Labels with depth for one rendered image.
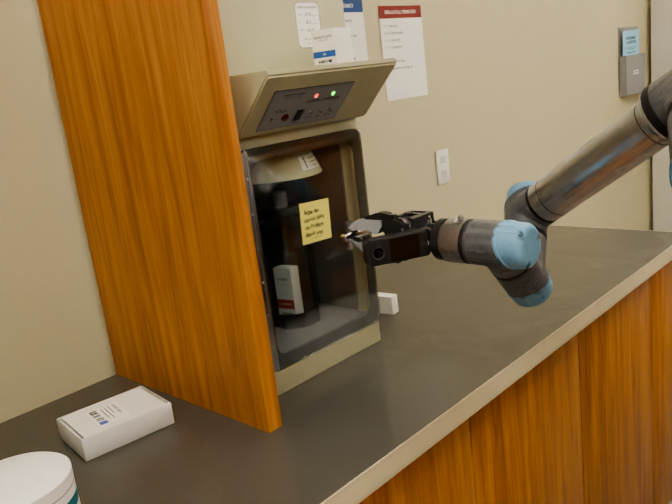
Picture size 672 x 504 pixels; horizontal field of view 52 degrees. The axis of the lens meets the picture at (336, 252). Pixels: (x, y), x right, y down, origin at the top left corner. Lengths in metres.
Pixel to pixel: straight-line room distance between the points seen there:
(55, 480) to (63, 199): 0.75
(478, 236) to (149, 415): 0.63
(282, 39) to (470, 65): 1.35
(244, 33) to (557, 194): 0.58
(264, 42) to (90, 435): 0.71
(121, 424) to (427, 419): 0.50
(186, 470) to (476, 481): 0.54
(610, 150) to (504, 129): 1.62
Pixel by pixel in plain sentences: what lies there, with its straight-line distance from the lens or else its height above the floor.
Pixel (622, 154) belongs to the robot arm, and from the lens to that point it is 1.11.
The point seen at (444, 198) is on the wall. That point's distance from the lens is 2.39.
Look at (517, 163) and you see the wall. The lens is 2.81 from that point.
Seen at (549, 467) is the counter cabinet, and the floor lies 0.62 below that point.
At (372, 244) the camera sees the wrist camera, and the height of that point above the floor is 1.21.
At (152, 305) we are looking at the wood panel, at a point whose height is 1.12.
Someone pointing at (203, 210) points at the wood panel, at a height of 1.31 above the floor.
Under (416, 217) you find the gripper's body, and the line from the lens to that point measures 1.22.
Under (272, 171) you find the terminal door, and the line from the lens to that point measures 1.21.
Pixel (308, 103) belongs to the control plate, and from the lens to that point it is 1.20.
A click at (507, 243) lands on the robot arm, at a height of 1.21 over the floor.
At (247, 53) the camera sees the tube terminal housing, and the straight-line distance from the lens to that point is 1.21.
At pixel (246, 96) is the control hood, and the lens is 1.12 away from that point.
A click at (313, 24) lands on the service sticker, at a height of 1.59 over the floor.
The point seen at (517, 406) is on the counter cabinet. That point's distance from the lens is 1.45.
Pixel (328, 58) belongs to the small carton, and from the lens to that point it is 1.24.
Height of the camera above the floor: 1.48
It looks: 14 degrees down
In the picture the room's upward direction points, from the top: 7 degrees counter-clockwise
